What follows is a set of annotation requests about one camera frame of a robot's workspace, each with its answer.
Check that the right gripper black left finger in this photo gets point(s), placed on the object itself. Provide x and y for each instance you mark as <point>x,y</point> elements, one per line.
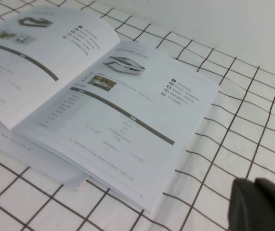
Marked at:
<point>248,209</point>

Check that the white product manual book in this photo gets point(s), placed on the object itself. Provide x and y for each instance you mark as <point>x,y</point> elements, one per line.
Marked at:
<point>115,120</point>

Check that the white black-grid checkered tablecloth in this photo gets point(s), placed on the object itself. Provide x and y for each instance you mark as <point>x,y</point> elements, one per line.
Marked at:
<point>248,144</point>

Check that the white booklet with web address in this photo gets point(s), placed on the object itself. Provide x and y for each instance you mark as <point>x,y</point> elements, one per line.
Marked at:
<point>31,154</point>

